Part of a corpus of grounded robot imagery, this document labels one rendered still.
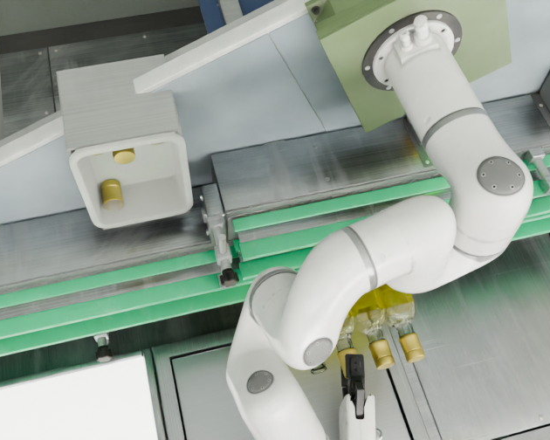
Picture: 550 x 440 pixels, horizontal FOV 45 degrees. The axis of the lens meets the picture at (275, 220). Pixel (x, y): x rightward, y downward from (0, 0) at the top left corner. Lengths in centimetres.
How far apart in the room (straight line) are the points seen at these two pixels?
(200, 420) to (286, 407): 46
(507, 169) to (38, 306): 81
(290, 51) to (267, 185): 25
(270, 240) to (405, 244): 37
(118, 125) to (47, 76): 79
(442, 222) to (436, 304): 64
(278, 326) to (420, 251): 19
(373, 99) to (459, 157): 26
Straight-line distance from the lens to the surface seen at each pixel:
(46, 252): 125
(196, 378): 131
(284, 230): 113
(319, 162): 119
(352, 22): 94
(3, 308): 125
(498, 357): 144
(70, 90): 108
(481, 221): 86
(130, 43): 183
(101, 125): 103
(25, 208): 127
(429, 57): 96
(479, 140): 88
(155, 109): 103
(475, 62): 112
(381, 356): 119
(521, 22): 122
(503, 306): 149
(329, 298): 76
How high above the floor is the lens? 145
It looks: 29 degrees down
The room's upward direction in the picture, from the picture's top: 163 degrees clockwise
